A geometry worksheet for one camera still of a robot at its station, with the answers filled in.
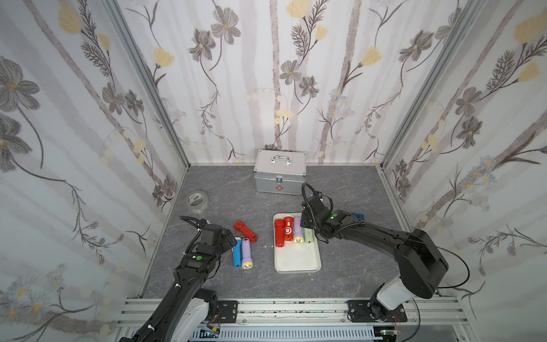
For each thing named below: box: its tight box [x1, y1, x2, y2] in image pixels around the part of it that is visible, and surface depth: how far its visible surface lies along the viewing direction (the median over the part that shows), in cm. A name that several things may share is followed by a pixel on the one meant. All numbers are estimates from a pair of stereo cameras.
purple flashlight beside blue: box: [241, 237, 254, 271], surface depth 87 cm
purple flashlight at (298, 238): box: [292, 216, 305, 245], surface depth 91 cm
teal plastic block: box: [351, 212, 366, 224], surface depth 100 cm
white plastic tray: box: [272, 212, 322, 274], surface depth 88 cm
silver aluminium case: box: [253, 148, 307, 195], surface depth 103 cm
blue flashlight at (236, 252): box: [232, 236, 242, 268], surface depth 87 cm
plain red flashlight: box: [274, 218, 285, 248], surface depth 92 cm
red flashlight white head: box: [283, 214, 295, 242], surface depth 95 cm
